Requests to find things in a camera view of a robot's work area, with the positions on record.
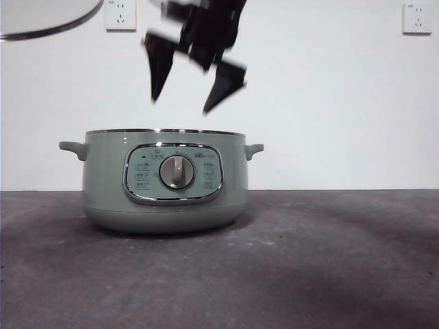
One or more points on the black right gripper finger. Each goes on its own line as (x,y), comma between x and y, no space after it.
(226,85)
(159,61)

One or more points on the glass lid with green knob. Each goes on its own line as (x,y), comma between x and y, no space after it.
(41,13)

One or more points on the pale green electric pot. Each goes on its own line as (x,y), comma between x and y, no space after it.
(103,178)

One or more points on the white wall socket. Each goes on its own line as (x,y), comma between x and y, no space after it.
(416,19)
(120,15)

